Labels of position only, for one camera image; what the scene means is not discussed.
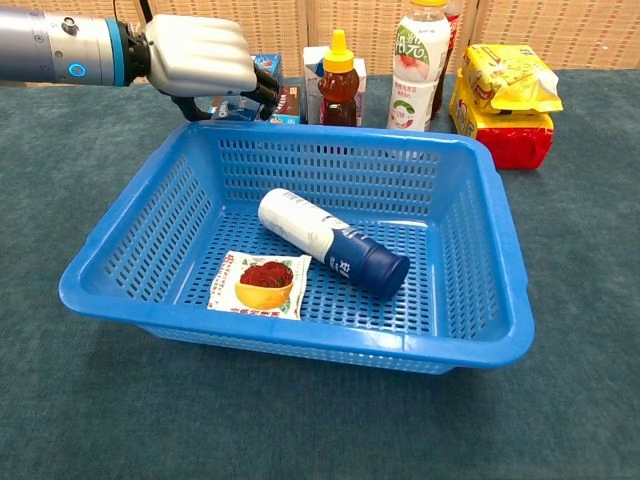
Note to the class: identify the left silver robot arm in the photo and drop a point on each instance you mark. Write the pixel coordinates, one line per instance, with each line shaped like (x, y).
(50, 45)

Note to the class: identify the dark red box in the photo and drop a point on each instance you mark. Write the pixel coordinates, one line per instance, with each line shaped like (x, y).
(291, 102)

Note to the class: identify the yellow cracker packet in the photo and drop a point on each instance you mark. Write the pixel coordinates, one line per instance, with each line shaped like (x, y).
(505, 75)

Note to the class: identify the honey bear bottle yellow cap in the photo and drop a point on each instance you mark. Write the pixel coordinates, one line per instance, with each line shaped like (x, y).
(339, 95)

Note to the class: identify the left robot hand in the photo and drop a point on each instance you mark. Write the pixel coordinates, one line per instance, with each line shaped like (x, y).
(200, 55)

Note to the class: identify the white bottle with blue cap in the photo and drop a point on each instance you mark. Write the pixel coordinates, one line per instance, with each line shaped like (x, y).
(320, 235)

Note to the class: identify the woven bamboo folding screen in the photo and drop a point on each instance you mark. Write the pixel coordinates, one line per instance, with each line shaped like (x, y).
(550, 30)

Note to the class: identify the red yellow snack packet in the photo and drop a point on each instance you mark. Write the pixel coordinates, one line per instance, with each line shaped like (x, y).
(515, 142)

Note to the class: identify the white blue drink carton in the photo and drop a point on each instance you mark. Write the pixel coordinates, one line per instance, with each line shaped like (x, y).
(312, 75)

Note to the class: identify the white purple drink carton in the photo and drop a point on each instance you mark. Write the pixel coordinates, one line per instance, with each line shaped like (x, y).
(361, 90)

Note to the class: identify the white snack packet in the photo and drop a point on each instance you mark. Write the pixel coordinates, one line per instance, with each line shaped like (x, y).
(260, 285)

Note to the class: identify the white peach drink bottle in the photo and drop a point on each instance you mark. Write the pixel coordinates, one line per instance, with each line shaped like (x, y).
(415, 75)

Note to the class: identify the teal table cloth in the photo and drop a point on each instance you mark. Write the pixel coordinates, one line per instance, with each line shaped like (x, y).
(100, 425)

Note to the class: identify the blue plastic basket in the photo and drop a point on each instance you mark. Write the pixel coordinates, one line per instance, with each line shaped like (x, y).
(350, 345)

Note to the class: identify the blue cookie box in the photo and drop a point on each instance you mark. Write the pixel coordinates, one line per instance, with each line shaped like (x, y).
(235, 107)

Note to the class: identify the cola bottle red cap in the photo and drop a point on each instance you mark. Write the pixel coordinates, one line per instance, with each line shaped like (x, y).
(452, 30)

